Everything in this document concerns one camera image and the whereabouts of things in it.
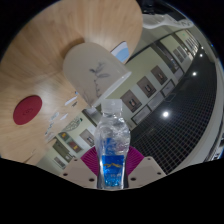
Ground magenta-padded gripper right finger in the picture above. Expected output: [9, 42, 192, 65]
[124, 145, 167, 189]

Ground white plastic armchair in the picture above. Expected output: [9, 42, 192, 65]
[142, 13, 194, 31]

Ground round ceiling lights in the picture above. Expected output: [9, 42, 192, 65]
[162, 53, 204, 118]

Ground framed wall portraits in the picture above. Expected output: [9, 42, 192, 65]
[79, 29, 201, 148]

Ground white lattice-back chair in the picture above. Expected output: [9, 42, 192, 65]
[63, 116, 83, 133]

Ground white ceramic mug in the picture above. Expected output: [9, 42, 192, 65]
[62, 42, 132, 108]

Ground black bag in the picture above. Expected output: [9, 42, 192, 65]
[143, 0, 183, 16]

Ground flat round red coaster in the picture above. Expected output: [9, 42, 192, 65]
[12, 95, 43, 126]

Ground dark door with transom window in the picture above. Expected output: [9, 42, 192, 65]
[82, 105, 103, 127]

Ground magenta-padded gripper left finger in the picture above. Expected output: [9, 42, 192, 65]
[59, 146, 101, 188]

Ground clear blue-labelled water bottle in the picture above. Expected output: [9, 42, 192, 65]
[94, 98, 132, 190]

